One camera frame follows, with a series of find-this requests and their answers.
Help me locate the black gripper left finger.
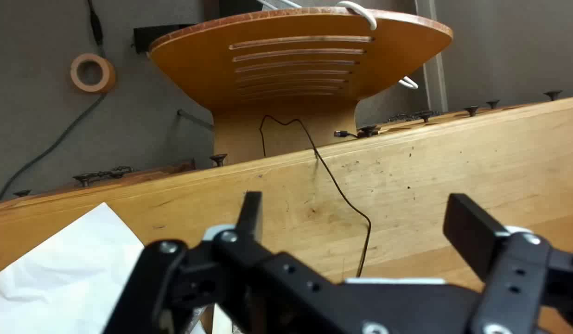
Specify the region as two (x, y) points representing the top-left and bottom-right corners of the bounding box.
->
(102, 189), (337, 334)

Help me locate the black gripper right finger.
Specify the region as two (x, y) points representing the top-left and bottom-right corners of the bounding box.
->
(441, 190), (573, 334)

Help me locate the white paper sheet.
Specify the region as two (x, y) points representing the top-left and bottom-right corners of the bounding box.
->
(0, 200), (207, 334)

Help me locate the wooden roll-top desk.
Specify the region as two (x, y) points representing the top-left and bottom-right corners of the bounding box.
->
(0, 92), (573, 334)

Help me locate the brown tape roll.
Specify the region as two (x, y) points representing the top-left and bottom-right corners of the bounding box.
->
(68, 51), (118, 96)

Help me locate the wooden slatted chair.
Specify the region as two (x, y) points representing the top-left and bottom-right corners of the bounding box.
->
(146, 5), (456, 166)

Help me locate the grey floor cable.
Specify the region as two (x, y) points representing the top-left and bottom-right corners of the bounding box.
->
(0, 0), (109, 202)

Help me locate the thin black cable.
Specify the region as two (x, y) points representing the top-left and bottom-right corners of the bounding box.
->
(257, 113), (374, 278)

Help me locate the grey metal post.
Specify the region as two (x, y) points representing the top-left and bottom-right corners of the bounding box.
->
(413, 0), (452, 114)

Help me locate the white cable loop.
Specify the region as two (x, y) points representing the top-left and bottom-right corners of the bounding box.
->
(337, 0), (421, 92)

